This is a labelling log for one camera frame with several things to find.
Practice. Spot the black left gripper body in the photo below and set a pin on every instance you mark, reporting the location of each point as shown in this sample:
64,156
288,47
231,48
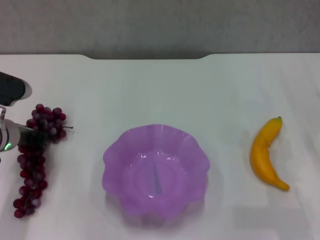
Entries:
27,136

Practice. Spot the dark red grape bunch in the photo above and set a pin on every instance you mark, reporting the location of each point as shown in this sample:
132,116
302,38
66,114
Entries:
32,170

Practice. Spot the yellow toy banana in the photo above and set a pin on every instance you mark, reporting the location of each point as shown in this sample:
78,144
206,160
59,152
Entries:
262,155

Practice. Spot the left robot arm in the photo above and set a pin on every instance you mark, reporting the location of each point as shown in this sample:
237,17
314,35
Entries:
10,87

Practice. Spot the purple plastic wavy bowl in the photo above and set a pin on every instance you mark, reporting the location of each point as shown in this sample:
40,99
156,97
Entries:
175,175

